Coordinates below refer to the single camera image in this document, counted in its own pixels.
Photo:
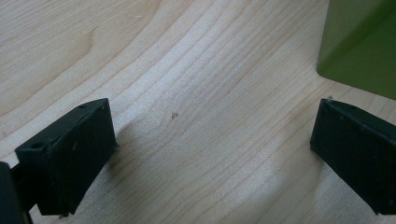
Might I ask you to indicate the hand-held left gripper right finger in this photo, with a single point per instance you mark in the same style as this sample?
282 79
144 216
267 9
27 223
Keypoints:
358 149

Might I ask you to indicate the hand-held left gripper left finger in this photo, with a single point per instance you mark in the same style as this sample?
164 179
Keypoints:
71 155

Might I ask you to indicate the green box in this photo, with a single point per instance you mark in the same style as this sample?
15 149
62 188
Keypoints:
361 43

